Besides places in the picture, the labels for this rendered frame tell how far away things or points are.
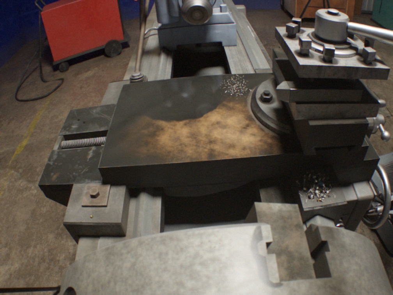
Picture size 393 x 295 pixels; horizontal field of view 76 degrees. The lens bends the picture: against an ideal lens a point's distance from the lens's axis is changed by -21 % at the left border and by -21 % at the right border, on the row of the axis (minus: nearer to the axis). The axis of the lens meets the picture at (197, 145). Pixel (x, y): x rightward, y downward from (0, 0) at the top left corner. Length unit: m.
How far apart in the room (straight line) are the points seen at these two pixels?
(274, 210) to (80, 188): 0.54
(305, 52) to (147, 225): 0.42
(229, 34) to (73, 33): 2.45
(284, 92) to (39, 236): 1.62
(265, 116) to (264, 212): 0.50
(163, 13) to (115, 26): 2.39
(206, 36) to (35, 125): 1.93
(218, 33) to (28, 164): 1.71
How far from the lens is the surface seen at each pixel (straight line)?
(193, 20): 0.83
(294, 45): 0.51
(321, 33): 0.51
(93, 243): 0.62
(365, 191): 0.76
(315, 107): 0.49
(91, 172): 0.69
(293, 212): 0.16
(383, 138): 0.83
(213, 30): 1.21
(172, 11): 1.07
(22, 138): 2.70
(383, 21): 5.06
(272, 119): 0.63
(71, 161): 0.74
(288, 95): 0.47
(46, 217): 1.91
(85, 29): 3.43
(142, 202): 0.63
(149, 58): 1.20
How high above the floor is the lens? 1.33
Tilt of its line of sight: 41 degrees down
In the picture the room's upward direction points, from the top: 6 degrees counter-clockwise
